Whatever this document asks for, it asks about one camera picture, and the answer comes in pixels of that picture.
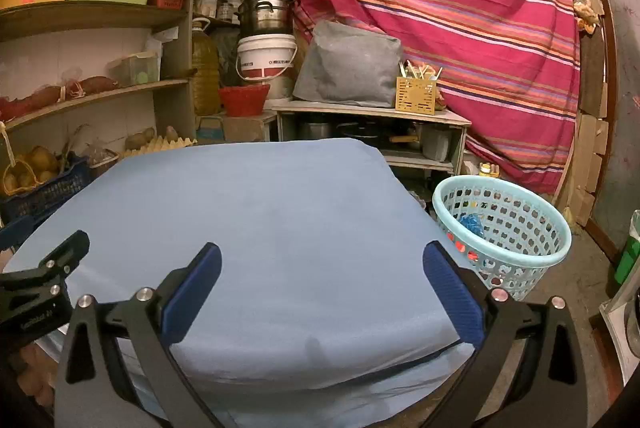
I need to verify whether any dark blue crate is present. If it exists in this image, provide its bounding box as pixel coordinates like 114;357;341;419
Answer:
0;155;93;224

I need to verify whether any stack of cardboard pieces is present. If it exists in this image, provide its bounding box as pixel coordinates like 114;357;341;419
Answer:
557;0;612;226

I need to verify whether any bundle of utensils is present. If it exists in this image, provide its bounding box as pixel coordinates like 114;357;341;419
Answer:
399;60;444;82

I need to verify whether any blue table cloth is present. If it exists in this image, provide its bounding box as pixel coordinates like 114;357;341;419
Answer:
2;137;476;428

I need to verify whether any pile of sweet potatoes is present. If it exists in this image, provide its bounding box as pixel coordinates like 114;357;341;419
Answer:
0;76;121;121

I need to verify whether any black frying pan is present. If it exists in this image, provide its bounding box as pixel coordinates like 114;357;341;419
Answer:
335;121;403;145

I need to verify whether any yellow egg carton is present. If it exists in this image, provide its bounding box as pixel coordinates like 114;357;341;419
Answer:
117;135;197;159

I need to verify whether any red plastic bowl basket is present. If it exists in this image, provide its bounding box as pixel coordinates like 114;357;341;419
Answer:
218;83;271;117

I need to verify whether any wooden shelf unit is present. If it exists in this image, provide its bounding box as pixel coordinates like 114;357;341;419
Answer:
0;0;201;159

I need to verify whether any large yellow oil bottle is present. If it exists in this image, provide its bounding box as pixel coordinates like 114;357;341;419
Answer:
191;17;222;116

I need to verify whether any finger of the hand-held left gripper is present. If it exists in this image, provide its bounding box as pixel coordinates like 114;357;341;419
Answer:
36;231;91;282

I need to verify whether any blue plastic bag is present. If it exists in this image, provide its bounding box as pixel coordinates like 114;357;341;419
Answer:
457;214;485;239

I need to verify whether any red striped blanket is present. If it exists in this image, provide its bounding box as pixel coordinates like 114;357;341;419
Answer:
275;0;581;194

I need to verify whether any grey fabric bag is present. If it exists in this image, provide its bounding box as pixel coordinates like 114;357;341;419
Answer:
292;19;403;108

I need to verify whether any person's left hand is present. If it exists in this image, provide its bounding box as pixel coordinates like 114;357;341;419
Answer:
7;340;58;409

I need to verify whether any white container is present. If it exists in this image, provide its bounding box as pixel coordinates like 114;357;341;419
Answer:
421;123;453;161

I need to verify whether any light blue perforated basket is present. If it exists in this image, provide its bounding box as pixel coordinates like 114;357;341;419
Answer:
432;175;572;302

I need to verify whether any grey side table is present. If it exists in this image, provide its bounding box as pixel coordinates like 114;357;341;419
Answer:
272;101;472;176

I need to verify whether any clear plastic box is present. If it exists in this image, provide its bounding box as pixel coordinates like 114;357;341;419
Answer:
107;52;161;88

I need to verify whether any steel cooking pot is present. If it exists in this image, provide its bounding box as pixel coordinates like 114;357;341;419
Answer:
236;0;300;36

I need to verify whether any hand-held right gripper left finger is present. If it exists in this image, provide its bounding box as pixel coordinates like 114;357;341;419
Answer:
52;242;226;428

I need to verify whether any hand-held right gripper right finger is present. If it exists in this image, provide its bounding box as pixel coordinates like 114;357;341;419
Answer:
422;241;586;428

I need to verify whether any wicker basket of produce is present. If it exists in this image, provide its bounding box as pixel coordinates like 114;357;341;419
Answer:
2;145;61;196

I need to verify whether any yellow perforated holder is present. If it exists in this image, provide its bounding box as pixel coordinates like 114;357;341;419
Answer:
396;77;438;115

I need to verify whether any white plastic bucket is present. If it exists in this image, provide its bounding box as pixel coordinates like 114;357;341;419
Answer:
236;33;298;84

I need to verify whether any small steel pot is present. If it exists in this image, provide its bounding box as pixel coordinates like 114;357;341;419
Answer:
297;121;336;140

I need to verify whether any green plastic container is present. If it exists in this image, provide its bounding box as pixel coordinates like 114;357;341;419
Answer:
614;211;640;285

